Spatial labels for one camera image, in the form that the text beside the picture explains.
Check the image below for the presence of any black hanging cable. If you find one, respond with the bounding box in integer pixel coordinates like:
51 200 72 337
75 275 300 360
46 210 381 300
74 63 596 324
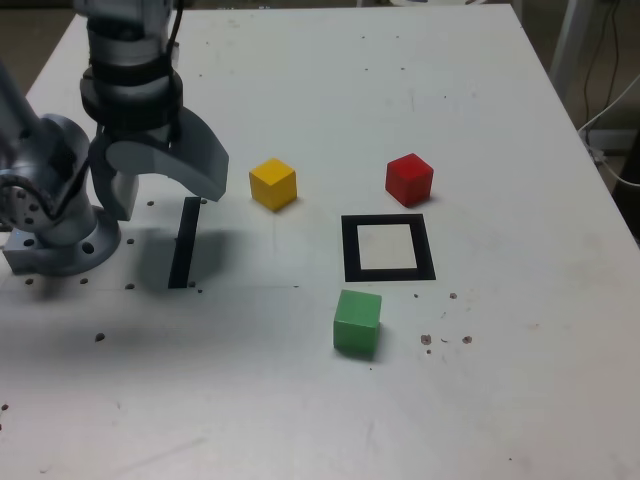
582 0 624 126

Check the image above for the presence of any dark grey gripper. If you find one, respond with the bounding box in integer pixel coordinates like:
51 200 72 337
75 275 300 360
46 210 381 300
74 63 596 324
88 106 231 223

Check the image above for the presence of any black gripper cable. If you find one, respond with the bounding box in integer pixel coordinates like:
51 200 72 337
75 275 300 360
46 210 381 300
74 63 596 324
162 0 185 146

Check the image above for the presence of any black tape strip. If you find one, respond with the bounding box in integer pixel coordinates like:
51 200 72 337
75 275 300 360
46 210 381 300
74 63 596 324
167 196 202 290

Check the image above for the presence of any white cable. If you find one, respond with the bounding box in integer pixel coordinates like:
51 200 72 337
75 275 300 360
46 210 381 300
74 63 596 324
578 73 640 189

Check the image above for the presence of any red cube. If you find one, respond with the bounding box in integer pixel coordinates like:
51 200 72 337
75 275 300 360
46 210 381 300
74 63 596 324
384 152 435 208

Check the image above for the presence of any yellow cube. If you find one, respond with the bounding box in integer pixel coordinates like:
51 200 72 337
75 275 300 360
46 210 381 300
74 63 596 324
248 157 298 214

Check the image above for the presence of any black tape square outline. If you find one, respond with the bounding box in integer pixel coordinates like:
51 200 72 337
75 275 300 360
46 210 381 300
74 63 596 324
340 213 437 283

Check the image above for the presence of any green cube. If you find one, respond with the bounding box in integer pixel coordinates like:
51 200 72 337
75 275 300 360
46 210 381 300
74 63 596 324
332 288 383 360

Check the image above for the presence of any white furniture leg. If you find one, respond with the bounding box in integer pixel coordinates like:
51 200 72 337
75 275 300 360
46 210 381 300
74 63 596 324
549 0 599 96

